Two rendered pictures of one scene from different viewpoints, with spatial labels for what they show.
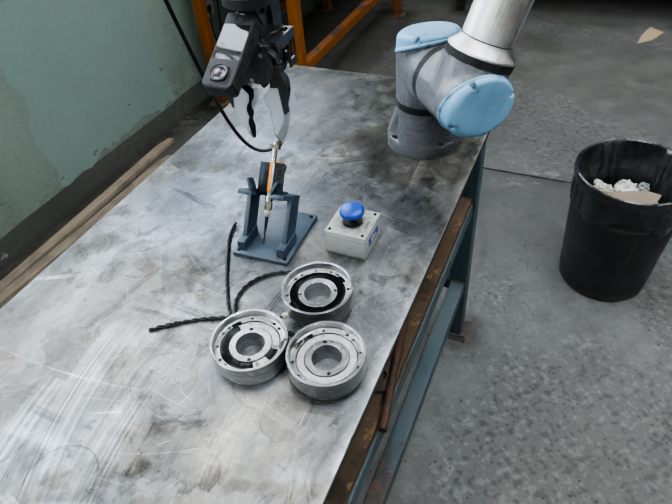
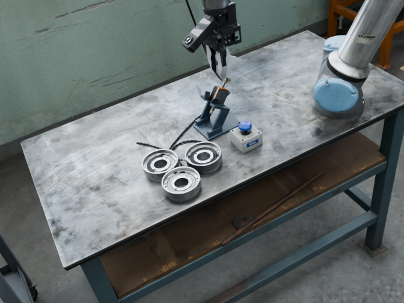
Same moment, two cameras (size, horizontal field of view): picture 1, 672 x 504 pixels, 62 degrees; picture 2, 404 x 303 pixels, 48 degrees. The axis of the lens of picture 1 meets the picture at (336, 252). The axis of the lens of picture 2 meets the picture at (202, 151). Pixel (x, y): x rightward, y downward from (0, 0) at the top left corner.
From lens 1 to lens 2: 0.69 m
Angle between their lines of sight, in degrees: 30
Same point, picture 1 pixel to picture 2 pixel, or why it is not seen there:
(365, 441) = (211, 244)
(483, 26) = (342, 50)
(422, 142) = not seen: hidden behind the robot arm
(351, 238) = (237, 139)
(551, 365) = not seen: outside the picture
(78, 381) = (101, 149)
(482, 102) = (332, 93)
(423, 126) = not seen: hidden behind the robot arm
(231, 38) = (201, 25)
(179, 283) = (162, 129)
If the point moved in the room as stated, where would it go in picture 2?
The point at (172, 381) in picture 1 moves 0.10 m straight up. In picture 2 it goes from (128, 165) to (120, 139)
